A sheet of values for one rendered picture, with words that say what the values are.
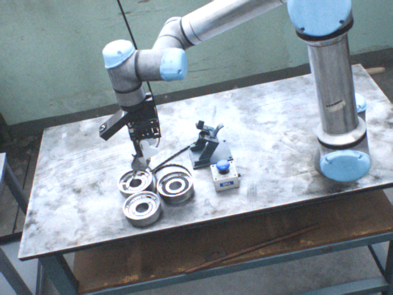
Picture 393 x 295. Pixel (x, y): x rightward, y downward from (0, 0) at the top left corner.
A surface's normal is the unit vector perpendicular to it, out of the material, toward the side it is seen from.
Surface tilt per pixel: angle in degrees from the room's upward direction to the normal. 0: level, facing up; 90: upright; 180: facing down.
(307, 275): 0
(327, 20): 82
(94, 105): 90
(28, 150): 0
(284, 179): 0
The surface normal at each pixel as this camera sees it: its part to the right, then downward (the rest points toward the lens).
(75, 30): 0.12, 0.63
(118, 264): -0.16, -0.75
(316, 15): -0.22, 0.55
